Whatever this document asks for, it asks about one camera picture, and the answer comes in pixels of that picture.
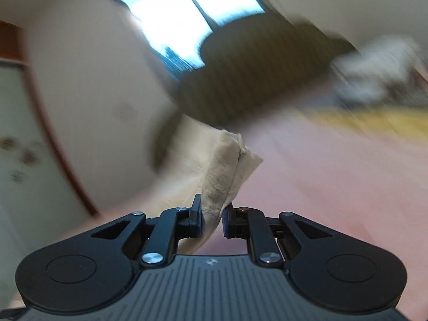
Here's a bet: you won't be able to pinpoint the pink bed blanket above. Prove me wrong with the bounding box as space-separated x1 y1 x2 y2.
0 82 428 312

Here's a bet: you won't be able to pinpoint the cream white fleece pants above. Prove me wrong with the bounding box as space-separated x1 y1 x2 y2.
147 116 263 254

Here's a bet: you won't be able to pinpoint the olive green padded headboard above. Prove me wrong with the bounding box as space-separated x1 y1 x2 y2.
151 12 355 172

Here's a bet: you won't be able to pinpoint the white wardrobe with flower decals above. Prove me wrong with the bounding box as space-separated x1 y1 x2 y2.
0 58 91 271

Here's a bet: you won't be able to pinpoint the white crumpled cloth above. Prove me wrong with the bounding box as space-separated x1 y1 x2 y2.
330 34 421 105

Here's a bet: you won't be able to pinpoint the brown wooden door frame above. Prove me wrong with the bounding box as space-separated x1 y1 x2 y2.
1 21 100 217

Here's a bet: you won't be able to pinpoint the bright window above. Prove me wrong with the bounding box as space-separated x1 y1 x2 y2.
120 0 266 75

